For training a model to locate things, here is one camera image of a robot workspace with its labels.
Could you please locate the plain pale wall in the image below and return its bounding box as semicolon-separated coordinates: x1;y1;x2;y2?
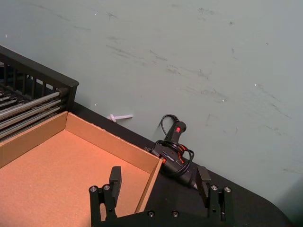
0;0;303;227

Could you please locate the black corded tool red switch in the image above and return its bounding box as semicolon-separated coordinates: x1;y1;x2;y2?
144;114;202;189

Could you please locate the small white three-armed plastic piece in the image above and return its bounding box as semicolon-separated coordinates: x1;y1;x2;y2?
107;113;134;123

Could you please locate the black rack with steel bars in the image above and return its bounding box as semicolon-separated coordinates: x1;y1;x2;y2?
0;44;80;142

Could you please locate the shallow brown cardboard tray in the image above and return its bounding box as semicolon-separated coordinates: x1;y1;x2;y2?
0;111;164;227

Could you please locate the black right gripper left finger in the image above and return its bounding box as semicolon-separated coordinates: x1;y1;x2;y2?
89;166;122;222

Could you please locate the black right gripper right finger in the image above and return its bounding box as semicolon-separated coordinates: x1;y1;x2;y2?
195;166;234;222

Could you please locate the black table cloth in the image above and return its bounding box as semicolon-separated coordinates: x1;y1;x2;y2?
70;101;292;227

